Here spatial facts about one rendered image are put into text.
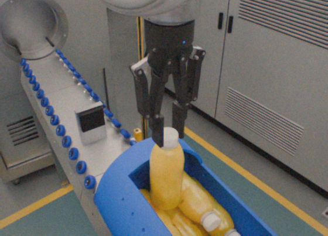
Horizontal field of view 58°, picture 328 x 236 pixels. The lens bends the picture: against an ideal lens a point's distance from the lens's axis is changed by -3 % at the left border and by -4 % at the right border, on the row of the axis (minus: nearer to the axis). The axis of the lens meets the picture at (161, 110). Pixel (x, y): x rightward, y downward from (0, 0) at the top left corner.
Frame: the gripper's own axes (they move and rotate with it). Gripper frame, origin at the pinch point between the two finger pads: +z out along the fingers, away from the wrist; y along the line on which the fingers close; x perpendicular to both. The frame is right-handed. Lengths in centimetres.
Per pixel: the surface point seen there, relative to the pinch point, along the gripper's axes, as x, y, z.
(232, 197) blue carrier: 7.2, -13.7, 22.7
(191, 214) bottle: 5.5, -3.0, 23.2
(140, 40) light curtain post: -66, -31, 14
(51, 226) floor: -93, 25, 135
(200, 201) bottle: 4.9, -5.5, 21.1
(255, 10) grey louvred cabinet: -92, -126, 25
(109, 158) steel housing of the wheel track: -39, -1, 42
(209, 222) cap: 9.6, -4.8, 22.6
